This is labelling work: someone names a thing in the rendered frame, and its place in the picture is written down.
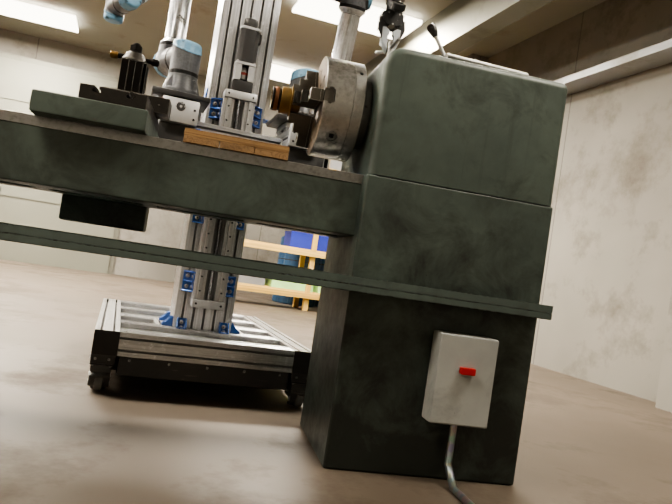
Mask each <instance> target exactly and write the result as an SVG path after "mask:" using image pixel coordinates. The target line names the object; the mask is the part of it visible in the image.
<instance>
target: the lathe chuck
mask: <svg viewBox="0 0 672 504"><path fill-rule="evenodd" d="M330 87H333V88H334V90H335V95H334V102H332V104H331V103H328V101H327V100H324V101H323V102H322V103H321V105H320V106H319V108H318V109H317V110H315V109H310V111H309V113H311V114H314V115H315V116H316V117H315V120H314V122H313V126H312V131H311V135H310V140H309V145H308V149H306V150H307V155H309V156H314V157H320V158H325V159H331V160H336V159H337V158H338V156H339V154H340V152H341V150H342V148H343V145H344V142H345V139H346V135H347V132H348V128H349V124H350V119H351V114H352V109H353V103H354V96H355V88H356V66H355V63H354V62H351V61H346V60H341V59H337V58H332V57H327V56H326V57H325V58H324V59H323V60H322V63H321V65H320V68H319V82H318V88H321V89H324V90H325V88H328V89H329V88H330ZM329 131H334V132H335V133H336V134H337V137H336V138H335V139H334V140H328V139H327V138H326V133H327V132H329Z"/></svg>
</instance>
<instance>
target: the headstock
mask: <svg viewBox="0 0 672 504"><path fill-rule="evenodd" d="M367 81H370V82H371V84H372V104H371V111H370V116H369V121H368V125H367V129H366V132H365V135H364V138H363V141H362V143H361V145H360V147H359V148H358V149H353V152H352V154H351V156H350V157H349V159H348V160H347V161H346V162H345V163H344V162H342V167H341V171H343V170H344V171H345V172H346V171H347V172H350V173H356V174H361V175H366V174H374V175H380V176H385V177H391V178H396V179H402V180H407V181H413V182H418V183H424V184H429V185H435V186H440V187H446V188H451V189H456V190H462V191H467V192H473V193H478V194H484V195H489V196H495V197H500V198H506V199H511V200H517V201H522V202H528V203H533V204H539V205H544V206H550V207H551V203H552V196H553V189H554V182H555V175H556V168H557V161H558V154H559V147H560V140H561V133H562V126H563V119H564V112H565V105H566V98H567V87H566V86H565V85H564V84H562V83H559V82H554V81H550V80H545V79H541V78H536V77H532V76H527V75H523V74H518V73H514V72H509V71H505V70H501V69H496V68H492V67H487V66H483V65H478V64H474V63H469V62H465V61H460V60H456V59H451V58H447V57H442V56H438V55H433V54H429V53H424V52H420V51H415V50H411V49H406V48H399V49H396V50H393V51H392V52H390V53H389V54H388V55H387V56H386V57H385V58H384V60H383V61H382V62H381V63H380V64H379V65H378V66H377V67H376V68H375V69H374V70H373V71H372V72H371V73H370V74H369V76H368V77H367ZM376 91H377V92H376ZM376 93H377V94H376ZM378 95H379V96H378ZM376 107H377V108H376ZM373 108H374V109H373ZM376 109H377V110H376ZM374 111H375V113H374ZM372 117H373V118H372ZM374 118H375V119H374ZM372 120H373V122H372ZM370 128H371V130H370ZM372 131H374V132H372ZM372 133H373V134H372ZM371 134H372V135H371ZM370 136H371V137H370ZM371 140H372V141H371ZM368 141H369V142H368ZM370 141H371V142H370ZM369 147H370V148H369ZM367 149H368V150H367ZM369 152H370V153H369ZM366 153H367V154H366ZM346 169H348V170H346Z"/></svg>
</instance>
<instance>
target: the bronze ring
mask: <svg viewBox="0 0 672 504"><path fill-rule="evenodd" d="M293 97H294V87H293V86H292V88H291V87H286V86H282V88H280V87H279V86H273V89H272V94H271V100H270V109H271V110H274V111H276V110H278V113H283V114H287V116H289V115H290V112H296V113H298V112H299V110H300V106H295V105H292V103H293Z"/></svg>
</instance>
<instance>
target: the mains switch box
mask: <svg viewBox="0 0 672 504"><path fill-rule="evenodd" d="M498 347H499V341H498V340H496V339H492V338H489V337H483V336H476V335H468V334H461V333H454V332H446V331H439V330H435V331H434V334H433V341H432V348H431V354H430V361H429V368H428V375H427V382H426V388H425V395H424V402H423V409H422V417H423V418H424V419H426V420H427V421H428V422H430V423H437V424H447V425H450V428H449V435H448V442H447V448H446V455H445V462H444V465H445V470H446V475H447V480H448V485H449V490H450V491H451V492H452V493H453V494H454V495H455V496H456V497H457V498H458V499H459V500H460V501H461V502H462V503H463V504H474V503H473V502H472V501H471V500H470V499H469V498H468V497H467V496H466V495H465V494H464V493H463V492H462V491H461V490H460V489H459V488H457V486H456V482H455V477H454V472H453V468H452V458H453V452H454V445H455V438H456V431H457V426H465V427H474V428H483V429H485V428H487V423H488V416H489V409H490V402H491V395H492V388H493V381H494V374H495V367H496V360H497V354H498Z"/></svg>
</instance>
